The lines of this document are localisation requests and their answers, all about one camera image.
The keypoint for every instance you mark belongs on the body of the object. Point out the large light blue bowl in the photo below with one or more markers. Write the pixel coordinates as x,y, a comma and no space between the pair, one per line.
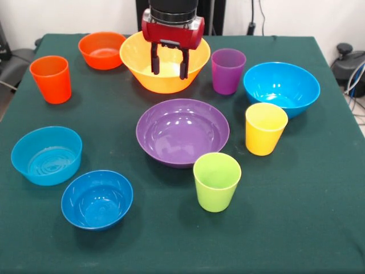
302,94

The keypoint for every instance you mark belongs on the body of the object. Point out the purple bowl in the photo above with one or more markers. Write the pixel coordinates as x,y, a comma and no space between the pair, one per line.
182,137

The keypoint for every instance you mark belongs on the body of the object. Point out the yellow cup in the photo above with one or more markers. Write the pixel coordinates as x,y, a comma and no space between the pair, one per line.
262,142

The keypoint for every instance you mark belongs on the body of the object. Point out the dark blue bowl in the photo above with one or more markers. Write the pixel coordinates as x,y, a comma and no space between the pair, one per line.
97,205

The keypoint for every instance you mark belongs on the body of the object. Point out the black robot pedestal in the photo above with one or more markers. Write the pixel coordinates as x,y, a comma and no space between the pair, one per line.
219,17

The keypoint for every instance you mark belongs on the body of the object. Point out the orange cup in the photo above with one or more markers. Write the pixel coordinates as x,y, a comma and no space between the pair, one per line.
54,88

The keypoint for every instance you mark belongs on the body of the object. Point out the purple cup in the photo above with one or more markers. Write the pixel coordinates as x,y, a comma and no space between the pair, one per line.
226,82

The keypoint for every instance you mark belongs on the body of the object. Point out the small orange bowl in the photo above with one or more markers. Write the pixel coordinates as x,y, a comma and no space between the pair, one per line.
99,61

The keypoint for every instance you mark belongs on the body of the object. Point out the large yellow-orange bowl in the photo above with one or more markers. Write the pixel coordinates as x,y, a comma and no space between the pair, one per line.
165,84

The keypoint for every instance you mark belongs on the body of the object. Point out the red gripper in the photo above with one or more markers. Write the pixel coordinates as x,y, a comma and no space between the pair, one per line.
171,32

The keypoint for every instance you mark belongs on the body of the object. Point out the green cup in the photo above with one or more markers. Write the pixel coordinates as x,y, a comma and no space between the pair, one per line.
214,199

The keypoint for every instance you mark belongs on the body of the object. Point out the flat-bottomed light blue bowl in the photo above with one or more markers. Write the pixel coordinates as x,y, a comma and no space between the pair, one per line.
20,160

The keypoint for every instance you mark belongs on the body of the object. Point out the dark green tablecloth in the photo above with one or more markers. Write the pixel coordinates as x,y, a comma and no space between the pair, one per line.
285,228

